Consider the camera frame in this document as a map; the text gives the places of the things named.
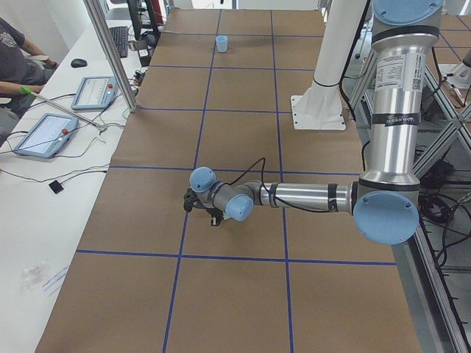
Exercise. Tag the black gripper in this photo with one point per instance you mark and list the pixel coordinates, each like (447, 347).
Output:
(213, 220)

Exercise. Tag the light blue plastic cup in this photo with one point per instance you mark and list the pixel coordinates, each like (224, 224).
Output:
(221, 43)

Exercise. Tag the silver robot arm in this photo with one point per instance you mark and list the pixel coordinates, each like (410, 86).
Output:
(383, 202)

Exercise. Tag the thin metal rod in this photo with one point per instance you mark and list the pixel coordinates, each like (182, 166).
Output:
(63, 109)

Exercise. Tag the small black square device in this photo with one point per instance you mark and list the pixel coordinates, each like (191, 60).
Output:
(56, 187)

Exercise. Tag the far blue teach pendant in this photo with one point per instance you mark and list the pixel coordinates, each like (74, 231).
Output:
(95, 93)

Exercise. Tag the blue teach pendant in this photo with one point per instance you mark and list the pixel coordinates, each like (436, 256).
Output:
(47, 136)
(95, 93)

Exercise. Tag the near blue teach pendant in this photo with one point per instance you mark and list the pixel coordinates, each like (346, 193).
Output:
(47, 136)

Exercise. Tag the clear plastic bag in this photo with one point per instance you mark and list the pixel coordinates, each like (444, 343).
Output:
(33, 276)

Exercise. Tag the black keyboard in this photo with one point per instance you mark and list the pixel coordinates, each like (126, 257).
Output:
(119, 34)

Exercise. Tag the black computer mouse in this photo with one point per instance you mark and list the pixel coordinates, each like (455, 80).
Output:
(78, 63)

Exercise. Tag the black computer monitor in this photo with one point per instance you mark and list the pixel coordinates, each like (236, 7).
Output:
(140, 11)

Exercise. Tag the seated person grey shirt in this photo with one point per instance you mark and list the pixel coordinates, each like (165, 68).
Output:
(18, 71)

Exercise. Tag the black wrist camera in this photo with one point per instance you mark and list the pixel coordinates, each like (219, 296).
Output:
(190, 200)

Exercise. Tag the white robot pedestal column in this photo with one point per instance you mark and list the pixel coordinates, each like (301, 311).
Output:
(320, 108)

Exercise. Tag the aluminium truss frame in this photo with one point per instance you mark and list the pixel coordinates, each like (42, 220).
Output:
(441, 147)

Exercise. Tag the aluminium frame post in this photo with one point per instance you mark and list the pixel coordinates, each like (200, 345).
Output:
(98, 20)

